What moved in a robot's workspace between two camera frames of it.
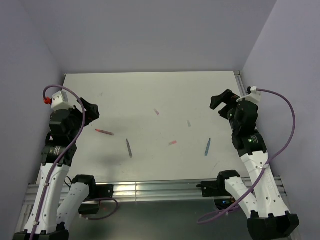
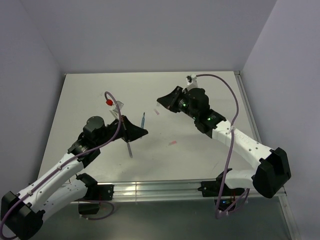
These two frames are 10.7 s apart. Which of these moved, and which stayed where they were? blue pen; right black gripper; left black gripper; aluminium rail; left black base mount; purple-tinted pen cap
Moved: left black gripper; right black gripper; blue pen
Stayed: aluminium rail; purple-tinted pen cap; left black base mount
